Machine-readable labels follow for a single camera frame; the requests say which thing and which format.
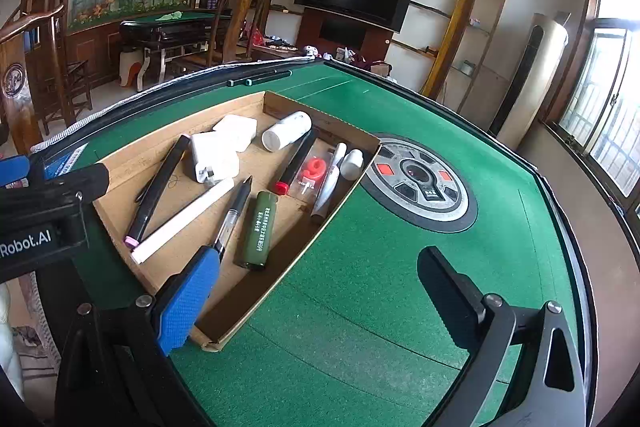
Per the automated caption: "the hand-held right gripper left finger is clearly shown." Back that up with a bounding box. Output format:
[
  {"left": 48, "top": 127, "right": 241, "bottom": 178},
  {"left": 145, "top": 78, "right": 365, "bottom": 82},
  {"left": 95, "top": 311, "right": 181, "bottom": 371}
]
[{"left": 54, "top": 245, "right": 222, "bottom": 427}]

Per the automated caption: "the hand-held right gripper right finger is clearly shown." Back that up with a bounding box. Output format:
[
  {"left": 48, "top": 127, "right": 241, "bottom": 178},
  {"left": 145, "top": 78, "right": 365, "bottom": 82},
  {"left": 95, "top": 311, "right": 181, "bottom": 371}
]
[{"left": 417, "top": 246, "right": 589, "bottom": 427}]

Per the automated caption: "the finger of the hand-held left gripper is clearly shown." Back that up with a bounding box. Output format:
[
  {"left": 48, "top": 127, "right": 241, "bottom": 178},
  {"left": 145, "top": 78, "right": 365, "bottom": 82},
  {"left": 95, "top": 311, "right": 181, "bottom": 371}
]
[{"left": 0, "top": 155, "right": 32, "bottom": 188}]

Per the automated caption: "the black clear gel pen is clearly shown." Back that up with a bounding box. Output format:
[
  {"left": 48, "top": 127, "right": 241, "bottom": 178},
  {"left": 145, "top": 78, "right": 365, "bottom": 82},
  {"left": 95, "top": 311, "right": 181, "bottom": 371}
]
[{"left": 212, "top": 175, "right": 253, "bottom": 256}]

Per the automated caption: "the green lighter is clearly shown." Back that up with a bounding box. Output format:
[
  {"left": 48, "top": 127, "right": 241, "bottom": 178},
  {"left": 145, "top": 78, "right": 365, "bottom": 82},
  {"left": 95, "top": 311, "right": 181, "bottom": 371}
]
[{"left": 234, "top": 190, "right": 279, "bottom": 271}]

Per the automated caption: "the black marker pink end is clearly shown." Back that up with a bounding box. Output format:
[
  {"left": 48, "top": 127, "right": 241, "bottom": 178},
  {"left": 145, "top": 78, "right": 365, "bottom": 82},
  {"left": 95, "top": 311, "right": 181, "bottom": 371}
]
[{"left": 124, "top": 134, "right": 192, "bottom": 251}]

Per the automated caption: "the cardboard box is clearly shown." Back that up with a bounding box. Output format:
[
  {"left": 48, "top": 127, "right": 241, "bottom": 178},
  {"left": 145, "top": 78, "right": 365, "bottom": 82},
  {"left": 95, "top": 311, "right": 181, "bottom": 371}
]
[{"left": 92, "top": 90, "right": 384, "bottom": 352}]

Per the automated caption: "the large white charger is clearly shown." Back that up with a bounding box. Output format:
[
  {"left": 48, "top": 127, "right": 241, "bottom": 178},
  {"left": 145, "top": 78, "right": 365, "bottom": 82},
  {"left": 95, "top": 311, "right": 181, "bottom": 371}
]
[{"left": 188, "top": 132, "right": 242, "bottom": 186}]

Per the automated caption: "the white dropper bottle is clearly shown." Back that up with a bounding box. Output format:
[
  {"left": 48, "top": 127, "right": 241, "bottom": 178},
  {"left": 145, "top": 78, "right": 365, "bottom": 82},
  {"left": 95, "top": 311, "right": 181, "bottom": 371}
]
[{"left": 339, "top": 149, "right": 365, "bottom": 182}]

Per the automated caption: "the white correction pen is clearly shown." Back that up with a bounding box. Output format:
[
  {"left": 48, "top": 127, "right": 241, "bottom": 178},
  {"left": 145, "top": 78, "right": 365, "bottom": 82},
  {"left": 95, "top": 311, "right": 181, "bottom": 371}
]
[{"left": 309, "top": 142, "right": 348, "bottom": 226}]

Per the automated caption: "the small white cube charger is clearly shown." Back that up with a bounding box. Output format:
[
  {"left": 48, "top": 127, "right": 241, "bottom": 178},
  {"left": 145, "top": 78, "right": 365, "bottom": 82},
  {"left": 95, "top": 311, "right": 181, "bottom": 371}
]
[{"left": 213, "top": 114, "right": 259, "bottom": 153}]

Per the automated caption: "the black marker red end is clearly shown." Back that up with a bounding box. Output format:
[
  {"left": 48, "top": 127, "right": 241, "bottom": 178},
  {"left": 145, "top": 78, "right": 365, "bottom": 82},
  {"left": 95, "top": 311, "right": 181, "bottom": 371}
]
[{"left": 273, "top": 128, "right": 320, "bottom": 196}]

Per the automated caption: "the white bottle green label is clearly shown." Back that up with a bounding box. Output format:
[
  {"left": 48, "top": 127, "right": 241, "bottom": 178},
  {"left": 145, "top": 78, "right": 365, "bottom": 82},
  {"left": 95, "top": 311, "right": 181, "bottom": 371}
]
[{"left": 261, "top": 110, "right": 313, "bottom": 153}]

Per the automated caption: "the round table centre panel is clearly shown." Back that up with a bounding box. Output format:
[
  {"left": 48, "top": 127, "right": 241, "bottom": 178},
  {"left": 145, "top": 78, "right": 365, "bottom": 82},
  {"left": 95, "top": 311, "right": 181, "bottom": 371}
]
[{"left": 361, "top": 132, "right": 479, "bottom": 234}]

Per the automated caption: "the carved wooden chair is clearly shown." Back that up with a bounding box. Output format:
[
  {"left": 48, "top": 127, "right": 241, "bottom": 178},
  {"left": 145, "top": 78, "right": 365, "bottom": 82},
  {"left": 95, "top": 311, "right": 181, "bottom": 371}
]
[{"left": 0, "top": 4, "right": 94, "bottom": 154}]

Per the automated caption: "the plastic stool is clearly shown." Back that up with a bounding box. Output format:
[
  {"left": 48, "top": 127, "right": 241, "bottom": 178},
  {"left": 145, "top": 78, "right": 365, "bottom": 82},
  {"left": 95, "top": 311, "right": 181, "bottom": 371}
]
[{"left": 118, "top": 46, "right": 147, "bottom": 88}]

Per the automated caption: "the green top game table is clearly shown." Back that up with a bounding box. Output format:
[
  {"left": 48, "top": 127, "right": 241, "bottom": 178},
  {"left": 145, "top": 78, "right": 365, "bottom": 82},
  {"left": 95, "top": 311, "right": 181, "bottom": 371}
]
[{"left": 118, "top": 9, "right": 234, "bottom": 88}]

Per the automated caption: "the black pen green end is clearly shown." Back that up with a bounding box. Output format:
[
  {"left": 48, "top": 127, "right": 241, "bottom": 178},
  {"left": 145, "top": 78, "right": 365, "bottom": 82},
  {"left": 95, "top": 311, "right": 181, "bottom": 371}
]
[
  {"left": 227, "top": 71, "right": 279, "bottom": 88},
  {"left": 244, "top": 69, "right": 293, "bottom": 86}
]

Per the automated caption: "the beige tower air conditioner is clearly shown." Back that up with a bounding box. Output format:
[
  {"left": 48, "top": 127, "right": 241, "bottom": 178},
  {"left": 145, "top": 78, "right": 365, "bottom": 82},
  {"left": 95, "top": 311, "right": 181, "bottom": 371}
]
[{"left": 489, "top": 12, "right": 570, "bottom": 154}]

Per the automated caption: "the window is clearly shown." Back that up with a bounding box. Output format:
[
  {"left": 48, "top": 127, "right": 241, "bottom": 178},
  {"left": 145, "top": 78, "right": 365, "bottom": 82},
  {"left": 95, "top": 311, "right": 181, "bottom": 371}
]
[{"left": 556, "top": 0, "right": 640, "bottom": 200}]

